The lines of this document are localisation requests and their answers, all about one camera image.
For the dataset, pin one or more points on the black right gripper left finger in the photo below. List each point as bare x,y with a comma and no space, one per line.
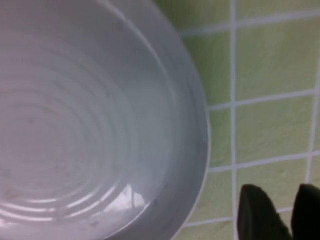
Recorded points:
257,217

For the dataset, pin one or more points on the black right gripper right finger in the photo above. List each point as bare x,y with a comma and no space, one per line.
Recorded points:
307,215

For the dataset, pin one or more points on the grey plate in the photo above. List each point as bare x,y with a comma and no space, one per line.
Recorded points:
75,125

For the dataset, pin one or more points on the green checked tablecloth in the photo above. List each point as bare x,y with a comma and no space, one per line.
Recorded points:
270,75

